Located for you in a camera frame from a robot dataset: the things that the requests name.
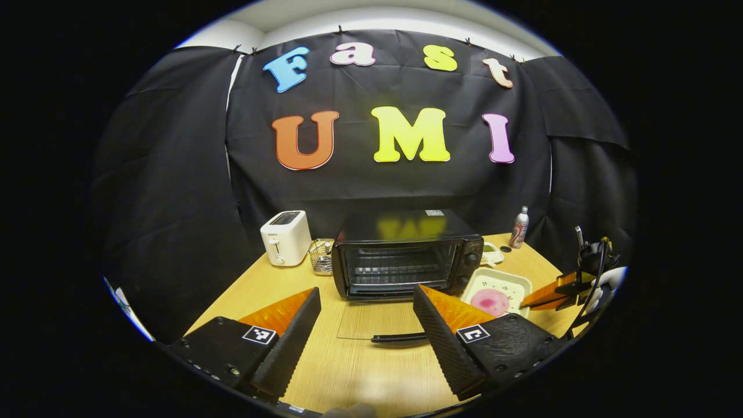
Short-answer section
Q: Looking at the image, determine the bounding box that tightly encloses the metal wire basket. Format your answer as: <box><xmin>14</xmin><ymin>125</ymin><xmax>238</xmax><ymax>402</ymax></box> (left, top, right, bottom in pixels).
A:
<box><xmin>306</xmin><ymin>239</ymin><xmax>336</xmax><ymax>276</ymax></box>

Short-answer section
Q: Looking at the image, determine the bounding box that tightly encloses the black electric oven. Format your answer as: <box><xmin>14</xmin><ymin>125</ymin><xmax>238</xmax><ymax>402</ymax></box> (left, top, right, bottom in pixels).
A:
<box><xmin>332</xmin><ymin>209</ymin><xmax>484</xmax><ymax>349</ymax></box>

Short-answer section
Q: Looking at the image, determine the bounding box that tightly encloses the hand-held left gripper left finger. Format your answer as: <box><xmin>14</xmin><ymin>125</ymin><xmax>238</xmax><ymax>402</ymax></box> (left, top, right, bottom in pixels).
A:
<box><xmin>167</xmin><ymin>286</ymin><xmax>322</xmax><ymax>399</ymax></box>

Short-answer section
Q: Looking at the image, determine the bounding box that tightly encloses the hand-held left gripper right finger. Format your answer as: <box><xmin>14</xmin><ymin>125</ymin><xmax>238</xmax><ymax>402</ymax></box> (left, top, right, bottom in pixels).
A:
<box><xmin>413</xmin><ymin>284</ymin><xmax>567</xmax><ymax>402</ymax></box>

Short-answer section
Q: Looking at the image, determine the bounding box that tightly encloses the silver drink bottle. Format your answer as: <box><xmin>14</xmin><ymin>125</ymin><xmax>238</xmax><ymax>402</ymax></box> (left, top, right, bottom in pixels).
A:
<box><xmin>510</xmin><ymin>206</ymin><xmax>529</xmax><ymax>249</ymax></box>

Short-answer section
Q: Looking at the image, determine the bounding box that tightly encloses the white toaster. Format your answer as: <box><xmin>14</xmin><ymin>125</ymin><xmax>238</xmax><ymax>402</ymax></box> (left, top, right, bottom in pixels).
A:
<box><xmin>260</xmin><ymin>210</ymin><xmax>312</xmax><ymax>267</ymax></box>

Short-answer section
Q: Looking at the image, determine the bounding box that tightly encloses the white tray with pink food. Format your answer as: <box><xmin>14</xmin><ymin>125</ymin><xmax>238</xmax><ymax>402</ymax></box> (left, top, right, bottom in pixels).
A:
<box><xmin>460</xmin><ymin>267</ymin><xmax>533</xmax><ymax>318</ymax></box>

